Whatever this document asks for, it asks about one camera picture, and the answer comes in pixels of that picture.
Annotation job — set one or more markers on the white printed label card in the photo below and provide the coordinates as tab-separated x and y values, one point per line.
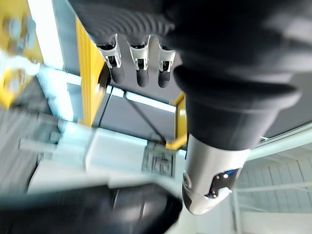
158	162

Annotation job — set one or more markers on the grey shelf board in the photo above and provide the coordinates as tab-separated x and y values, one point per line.
146	114

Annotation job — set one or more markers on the white plastic box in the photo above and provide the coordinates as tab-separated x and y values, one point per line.
112	151

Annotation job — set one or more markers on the white ceiling beam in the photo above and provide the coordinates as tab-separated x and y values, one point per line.
280	145

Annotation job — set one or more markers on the yellow metal shelf rack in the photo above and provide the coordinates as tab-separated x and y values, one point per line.
85	73

